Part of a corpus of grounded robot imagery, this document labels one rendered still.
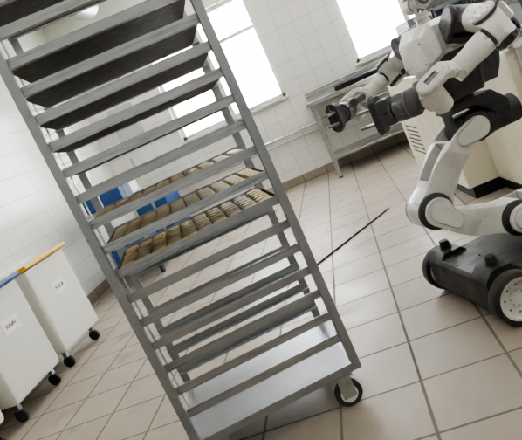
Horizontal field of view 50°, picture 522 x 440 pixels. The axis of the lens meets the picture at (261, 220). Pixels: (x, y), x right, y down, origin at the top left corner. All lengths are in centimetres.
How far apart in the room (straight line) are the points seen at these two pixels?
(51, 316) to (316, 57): 434
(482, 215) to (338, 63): 478
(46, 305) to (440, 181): 275
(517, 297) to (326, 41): 512
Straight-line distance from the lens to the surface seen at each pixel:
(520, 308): 225
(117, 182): 185
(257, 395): 214
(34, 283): 404
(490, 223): 238
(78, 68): 188
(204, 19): 186
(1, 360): 357
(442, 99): 178
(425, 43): 219
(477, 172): 376
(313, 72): 692
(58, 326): 409
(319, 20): 695
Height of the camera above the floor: 109
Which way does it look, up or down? 11 degrees down
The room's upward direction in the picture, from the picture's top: 24 degrees counter-clockwise
